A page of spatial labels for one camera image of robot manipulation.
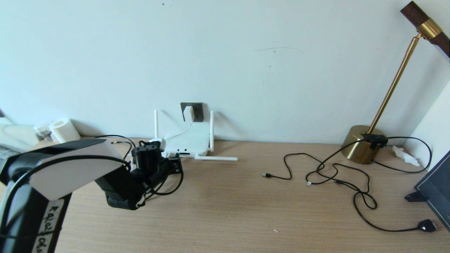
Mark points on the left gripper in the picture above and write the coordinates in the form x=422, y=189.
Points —
x=172, y=167

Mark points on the white power adapter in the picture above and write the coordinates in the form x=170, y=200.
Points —
x=188, y=114

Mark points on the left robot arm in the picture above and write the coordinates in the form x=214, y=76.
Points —
x=70, y=172

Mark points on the white wifi router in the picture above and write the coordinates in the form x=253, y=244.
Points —
x=190, y=142

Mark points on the white toilet paper roll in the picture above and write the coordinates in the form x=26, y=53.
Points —
x=65, y=130

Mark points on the white padded furniture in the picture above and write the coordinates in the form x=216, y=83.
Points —
x=15, y=135

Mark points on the brass desk lamp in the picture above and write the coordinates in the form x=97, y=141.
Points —
x=358, y=147

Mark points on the black clip connector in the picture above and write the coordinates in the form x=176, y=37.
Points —
x=374, y=141

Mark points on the crumpled white tissue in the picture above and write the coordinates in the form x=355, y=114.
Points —
x=404, y=155

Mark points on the dark framed display panel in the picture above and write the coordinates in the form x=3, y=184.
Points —
x=437, y=189

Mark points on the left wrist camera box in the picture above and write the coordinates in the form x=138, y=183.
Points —
x=157, y=144

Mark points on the grey wall socket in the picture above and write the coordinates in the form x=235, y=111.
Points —
x=199, y=110

